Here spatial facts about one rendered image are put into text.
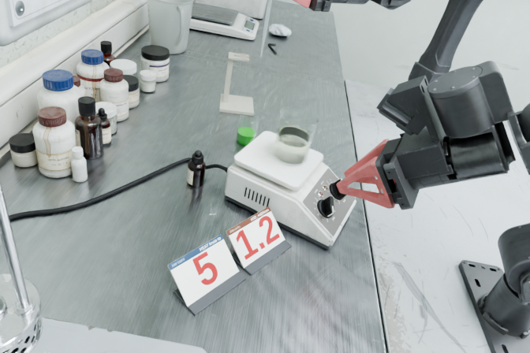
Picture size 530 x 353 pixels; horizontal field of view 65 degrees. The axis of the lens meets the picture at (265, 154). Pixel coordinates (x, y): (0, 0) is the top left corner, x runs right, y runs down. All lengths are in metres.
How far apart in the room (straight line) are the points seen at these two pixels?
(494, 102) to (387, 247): 0.33
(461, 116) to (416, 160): 0.07
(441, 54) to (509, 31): 1.23
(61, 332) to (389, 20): 1.86
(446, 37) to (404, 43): 1.10
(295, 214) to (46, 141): 0.40
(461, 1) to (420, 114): 0.57
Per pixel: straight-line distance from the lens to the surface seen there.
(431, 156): 0.51
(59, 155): 0.73
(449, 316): 0.68
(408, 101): 0.50
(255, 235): 0.63
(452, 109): 0.48
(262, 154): 0.69
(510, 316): 0.68
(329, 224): 0.66
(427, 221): 0.82
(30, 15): 0.18
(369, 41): 2.12
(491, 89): 0.49
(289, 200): 0.64
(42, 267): 0.63
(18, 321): 0.37
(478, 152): 0.51
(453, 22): 1.05
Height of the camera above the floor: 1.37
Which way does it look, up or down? 34 degrees down
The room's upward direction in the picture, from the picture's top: 12 degrees clockwise
